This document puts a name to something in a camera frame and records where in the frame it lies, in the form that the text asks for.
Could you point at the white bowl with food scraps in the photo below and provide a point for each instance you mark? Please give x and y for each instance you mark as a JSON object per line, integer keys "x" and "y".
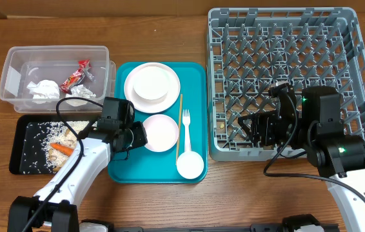
{"x": 162, "y": 132}

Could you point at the teal plastic tray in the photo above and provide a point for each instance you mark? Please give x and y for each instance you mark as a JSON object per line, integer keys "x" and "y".
{"x": 149, "y": 167}

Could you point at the small white round cup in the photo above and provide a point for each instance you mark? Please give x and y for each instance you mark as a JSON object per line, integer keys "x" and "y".
{"x": 190, "y": 165}

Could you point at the spilled rice and peanuts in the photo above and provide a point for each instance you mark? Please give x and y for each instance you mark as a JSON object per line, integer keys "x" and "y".
{"x": 42, "y": 147}

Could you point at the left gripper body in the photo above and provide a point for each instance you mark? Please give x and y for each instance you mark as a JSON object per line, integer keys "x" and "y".
{"x": 137, "y": 136}

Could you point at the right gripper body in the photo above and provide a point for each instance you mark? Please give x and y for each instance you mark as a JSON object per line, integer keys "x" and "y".
{"x": 280, "y": 133}

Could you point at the small white bowl on plate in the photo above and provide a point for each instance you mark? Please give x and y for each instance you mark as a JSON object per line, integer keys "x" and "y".
{"x": 151, "y": 83}

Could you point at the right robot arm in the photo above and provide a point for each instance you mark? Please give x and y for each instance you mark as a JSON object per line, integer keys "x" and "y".
{"x": 318, "y": 131}

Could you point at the clear plastic bin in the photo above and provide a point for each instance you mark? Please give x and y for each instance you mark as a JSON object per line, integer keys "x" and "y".
{"x": 25, "y": 64}

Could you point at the grey dish rack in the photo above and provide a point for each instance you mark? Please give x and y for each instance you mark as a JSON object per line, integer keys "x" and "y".
{"x": 251, "y": 48}

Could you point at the wooden chopstick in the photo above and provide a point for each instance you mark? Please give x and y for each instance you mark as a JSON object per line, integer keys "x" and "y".
{"x": 179, "y": 127}

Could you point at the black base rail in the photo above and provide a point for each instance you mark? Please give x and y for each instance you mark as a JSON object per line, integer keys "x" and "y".
{"x": 297, "y": 223}

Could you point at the orange carrot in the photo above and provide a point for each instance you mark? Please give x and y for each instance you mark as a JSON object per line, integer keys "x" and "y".
{"x": 63, "y": 149}

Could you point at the red snack wrapper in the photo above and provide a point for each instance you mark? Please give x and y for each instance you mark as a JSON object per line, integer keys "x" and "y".
{"x": 77, "y": 77}

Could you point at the white plastic fork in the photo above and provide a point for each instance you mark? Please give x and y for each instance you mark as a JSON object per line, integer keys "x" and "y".
{"x": 186, "y": 120}

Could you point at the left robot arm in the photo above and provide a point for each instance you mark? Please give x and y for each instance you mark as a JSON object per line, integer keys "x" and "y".
{"x": 56, "y": 204}

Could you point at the large white plate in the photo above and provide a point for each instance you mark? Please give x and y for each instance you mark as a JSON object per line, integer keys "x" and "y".
{"x": 158, "y": 105}

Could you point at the black plastic tray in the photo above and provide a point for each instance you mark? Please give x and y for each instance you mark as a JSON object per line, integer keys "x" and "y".
{"x": 15, "y": 159}

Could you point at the white napkin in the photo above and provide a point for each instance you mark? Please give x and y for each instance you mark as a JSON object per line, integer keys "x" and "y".
{"x": 79, "y": 91}
{"x": 44, "y": 89}

